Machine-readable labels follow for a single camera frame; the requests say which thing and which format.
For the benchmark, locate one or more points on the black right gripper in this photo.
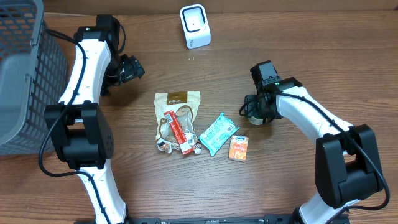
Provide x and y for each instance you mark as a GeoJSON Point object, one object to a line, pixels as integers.
{"type": "Point", "coordinates": [254, 111]}

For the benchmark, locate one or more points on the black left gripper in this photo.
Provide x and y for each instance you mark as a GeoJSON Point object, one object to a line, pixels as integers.
{"type": "Point", "coordinates": [134, 69]}

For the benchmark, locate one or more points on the green lid white jar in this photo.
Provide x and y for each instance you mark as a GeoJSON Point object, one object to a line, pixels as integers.
{"type": "Point", "coordinates": [257, 121]}

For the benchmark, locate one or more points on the orange small carton box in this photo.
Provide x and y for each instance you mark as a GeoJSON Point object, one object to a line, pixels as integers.
{"type": "Point", "coordinates": [238, 148]}

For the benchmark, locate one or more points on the teal orange snack packet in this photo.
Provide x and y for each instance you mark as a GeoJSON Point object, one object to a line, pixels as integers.
{"type": "Point", "coordinates": [218, 133]}

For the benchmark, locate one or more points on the beige brown snack pouch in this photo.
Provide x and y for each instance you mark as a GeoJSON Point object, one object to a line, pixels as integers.
{"type": "Point", "coordinates": [185, 105]}

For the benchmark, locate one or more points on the red snack bar packet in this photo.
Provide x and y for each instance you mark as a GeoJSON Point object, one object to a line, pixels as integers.
{"type": "Point", "coordinates": [185, 139]}

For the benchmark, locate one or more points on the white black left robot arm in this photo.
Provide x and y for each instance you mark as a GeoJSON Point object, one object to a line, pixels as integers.
{"type": "Point", "coordinates": [77, 126]}

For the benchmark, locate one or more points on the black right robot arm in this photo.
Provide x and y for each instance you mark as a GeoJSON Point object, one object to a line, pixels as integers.
{"type": "Point", "coordinates": [348, 172]}

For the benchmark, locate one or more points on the white barcode scanner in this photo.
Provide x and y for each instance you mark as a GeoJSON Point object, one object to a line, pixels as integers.
{"type": "Point", "coordinates": [195, 26]}

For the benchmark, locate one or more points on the grey plastic mesh basket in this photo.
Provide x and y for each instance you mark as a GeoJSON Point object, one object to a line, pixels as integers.
{"type": "Point", "coordinates": [33, 75]}

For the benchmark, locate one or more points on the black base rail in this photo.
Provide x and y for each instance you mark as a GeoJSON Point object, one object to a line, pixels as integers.
{"type": "Point", "coordinates": [214, 221]}

